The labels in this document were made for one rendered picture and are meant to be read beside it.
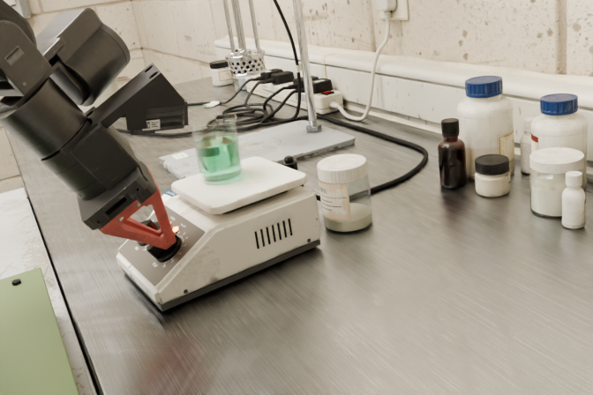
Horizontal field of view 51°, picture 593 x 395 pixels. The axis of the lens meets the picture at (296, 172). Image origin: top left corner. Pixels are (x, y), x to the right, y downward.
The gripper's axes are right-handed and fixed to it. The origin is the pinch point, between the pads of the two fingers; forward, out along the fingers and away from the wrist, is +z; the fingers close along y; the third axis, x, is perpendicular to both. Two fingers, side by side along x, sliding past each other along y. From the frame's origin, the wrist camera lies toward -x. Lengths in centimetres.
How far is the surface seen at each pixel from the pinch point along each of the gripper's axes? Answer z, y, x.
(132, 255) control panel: 1.5, 4.3, 4.6
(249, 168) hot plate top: 4.3, 7.6, -11.2
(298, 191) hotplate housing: 6.8, 0.9, -13.7
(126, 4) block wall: 27, 245, -20
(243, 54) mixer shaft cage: 5.4, 41.3, -23.1
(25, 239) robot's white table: 0.9, 27.0, 18.3
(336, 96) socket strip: 30, 55, -35
